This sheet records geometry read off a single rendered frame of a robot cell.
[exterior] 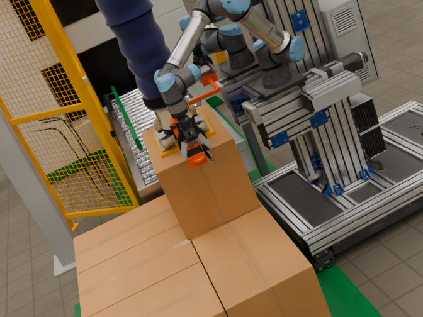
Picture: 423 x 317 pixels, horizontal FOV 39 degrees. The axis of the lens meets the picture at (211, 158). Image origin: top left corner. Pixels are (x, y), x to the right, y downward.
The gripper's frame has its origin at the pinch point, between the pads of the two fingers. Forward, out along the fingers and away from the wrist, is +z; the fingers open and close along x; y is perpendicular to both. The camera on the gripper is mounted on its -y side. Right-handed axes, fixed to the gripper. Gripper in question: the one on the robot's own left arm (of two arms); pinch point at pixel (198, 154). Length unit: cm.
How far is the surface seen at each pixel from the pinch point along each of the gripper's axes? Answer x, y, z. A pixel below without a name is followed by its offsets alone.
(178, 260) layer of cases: 28, 17, 53
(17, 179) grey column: 110, 158, 32
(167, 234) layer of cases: 29, 44, 53
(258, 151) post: -46, 153, 86
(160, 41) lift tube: -7, 53, -37
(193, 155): 2.0, -2.9, -2.1
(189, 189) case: 9.3, 29.9, 28.0
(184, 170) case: 8.0, 29.9, 17.8
